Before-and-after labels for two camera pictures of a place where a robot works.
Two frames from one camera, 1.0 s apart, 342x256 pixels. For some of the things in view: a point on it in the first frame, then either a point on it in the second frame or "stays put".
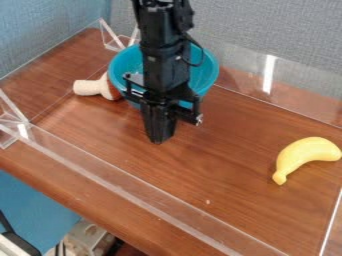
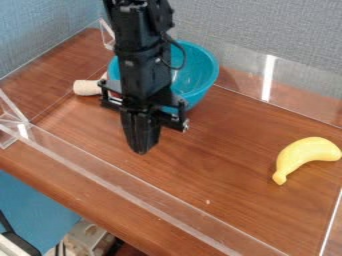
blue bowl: x=129 y=61 stays put
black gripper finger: x=153 y=121 → x=135 y=130
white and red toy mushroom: x=93 y=87 stays put
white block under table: x=86 y=240 stays put
